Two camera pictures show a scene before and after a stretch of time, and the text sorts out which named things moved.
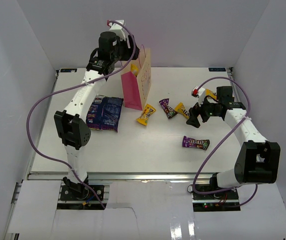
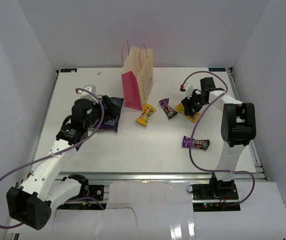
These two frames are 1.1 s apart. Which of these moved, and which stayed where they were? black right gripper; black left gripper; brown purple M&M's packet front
Moved: black right gripper; black left gripper
Stayed: brown purple M&M's packet front
